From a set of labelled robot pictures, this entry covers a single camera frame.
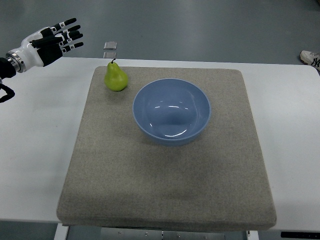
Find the white sneaker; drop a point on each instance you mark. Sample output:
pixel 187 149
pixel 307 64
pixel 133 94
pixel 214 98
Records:
pixel 310 58

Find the metal table frame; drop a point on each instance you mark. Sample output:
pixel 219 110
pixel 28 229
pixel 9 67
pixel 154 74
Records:
pixel 140 234

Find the blue bowl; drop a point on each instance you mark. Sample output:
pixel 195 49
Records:
pixel 171 112

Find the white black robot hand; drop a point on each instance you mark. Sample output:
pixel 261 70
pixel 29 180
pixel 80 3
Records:
pixel 45 46

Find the green pear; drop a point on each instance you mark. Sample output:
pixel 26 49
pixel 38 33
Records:
pixel 115 79

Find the beige fabric mat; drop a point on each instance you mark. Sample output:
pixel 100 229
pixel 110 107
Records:
pixel 118 177

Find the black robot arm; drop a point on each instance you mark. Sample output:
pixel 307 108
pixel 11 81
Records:
pixel 6 71

